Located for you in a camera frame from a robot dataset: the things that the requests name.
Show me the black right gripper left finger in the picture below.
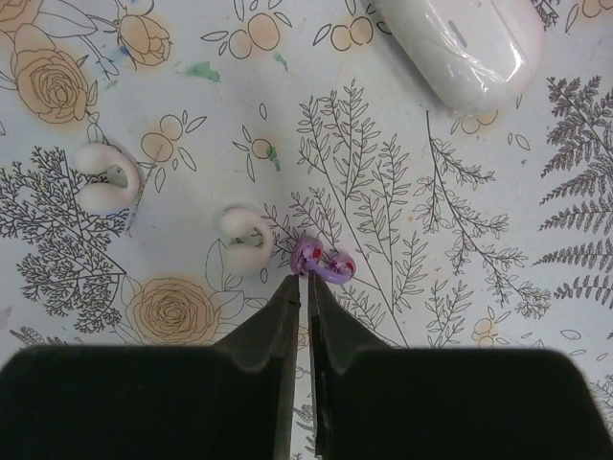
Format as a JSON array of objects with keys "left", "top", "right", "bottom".
[{"left": 1, "top": 275, "right": 300, "bottom": 459}]

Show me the white earbud lower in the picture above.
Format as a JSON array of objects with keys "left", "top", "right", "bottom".
[{"left": 74, "top": 143, "right": 141, "bottom": 216}]

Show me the white earbud upper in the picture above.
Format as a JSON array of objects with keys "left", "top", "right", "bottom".
[{"left": 218, "top": 207, "right": 273, "bottom": 274}]

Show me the white earbud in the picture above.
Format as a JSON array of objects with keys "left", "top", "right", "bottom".
[
  {"left": 218, "top": 207, "right": 273, "bottom": 274},
  {"left": 74, "top": 143, "right": 141, "bottom": 216}
]

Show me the floral patterned table mat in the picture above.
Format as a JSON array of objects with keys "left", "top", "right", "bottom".
[{"left": 0, "top": 0, "right": 613, "bottom": 460}]

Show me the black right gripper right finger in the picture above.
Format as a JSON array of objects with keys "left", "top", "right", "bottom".
[{"left": 308, "top": 275, "right": 603, "bottom": 459}]

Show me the white earbud charging case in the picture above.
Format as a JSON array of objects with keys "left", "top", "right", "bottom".
[{"left": 375, "top": 0, "right": 545, "bottom": 115}]

